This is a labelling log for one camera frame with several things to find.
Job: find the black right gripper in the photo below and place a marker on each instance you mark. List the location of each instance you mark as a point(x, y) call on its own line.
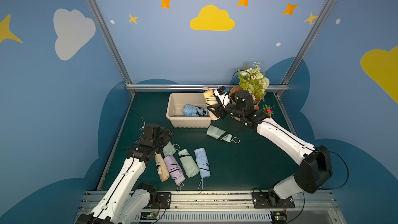
point(224, 110)

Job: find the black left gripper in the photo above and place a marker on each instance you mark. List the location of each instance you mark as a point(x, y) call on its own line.
point(163, 134)

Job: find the beige yellow umbrella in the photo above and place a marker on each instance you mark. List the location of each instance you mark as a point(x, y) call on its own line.
point(210, 100)

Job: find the light blue umbrella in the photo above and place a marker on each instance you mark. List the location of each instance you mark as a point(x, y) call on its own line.
point(202, 112)
point(203, 165)
point(189, 111)

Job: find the mint green umbrella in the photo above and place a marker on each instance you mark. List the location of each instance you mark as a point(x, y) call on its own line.
point(169, 150)
point(221, 135)
point(189, 165)

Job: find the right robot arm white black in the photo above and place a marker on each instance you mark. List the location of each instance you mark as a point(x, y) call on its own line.
point(315, 166)

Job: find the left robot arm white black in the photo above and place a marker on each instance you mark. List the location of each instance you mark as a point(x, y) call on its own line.
point(117, 206)

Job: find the lilac purple umbrella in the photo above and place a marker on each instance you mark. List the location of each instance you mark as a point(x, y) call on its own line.
point(175, 171)

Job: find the beige umbrella left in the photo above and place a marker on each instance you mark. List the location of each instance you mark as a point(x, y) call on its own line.
point(161, 168)

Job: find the beige plastic storage box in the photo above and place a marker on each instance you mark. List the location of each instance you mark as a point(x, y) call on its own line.
point(175, 106)

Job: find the terracotta pot with white flowers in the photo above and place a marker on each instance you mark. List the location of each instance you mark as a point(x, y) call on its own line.
point(252, 80)

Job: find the small white pot pink flowers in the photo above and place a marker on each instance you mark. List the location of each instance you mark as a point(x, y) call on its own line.
point(267, 110)

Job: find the left circuit board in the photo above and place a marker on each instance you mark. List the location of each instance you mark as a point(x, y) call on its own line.
point(148, 216)

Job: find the circuit board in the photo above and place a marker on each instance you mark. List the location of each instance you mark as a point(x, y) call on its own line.
point(148, 216)
point(278, 218)

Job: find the right circuit board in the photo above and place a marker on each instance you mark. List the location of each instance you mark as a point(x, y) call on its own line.
point(278, 218)

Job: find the aluminium frame back bar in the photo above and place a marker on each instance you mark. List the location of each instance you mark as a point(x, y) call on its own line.
point(192, 87)

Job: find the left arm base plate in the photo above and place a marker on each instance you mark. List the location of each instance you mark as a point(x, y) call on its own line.
point(162, 200)

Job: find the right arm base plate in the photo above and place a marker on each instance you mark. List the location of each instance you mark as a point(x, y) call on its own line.
point(266, 200)

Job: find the aluminium frame left post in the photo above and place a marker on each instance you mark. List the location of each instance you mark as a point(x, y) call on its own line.
point(100, 20)

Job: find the aluminium frame post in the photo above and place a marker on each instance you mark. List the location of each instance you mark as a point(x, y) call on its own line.
point(100, 20)
point(310, 37)

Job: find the aluminium mounting rail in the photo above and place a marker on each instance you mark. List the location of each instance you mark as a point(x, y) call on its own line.
point(236, 207)

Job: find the aluminium frame right post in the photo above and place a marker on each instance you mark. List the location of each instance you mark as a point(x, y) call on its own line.
point(310, 37)

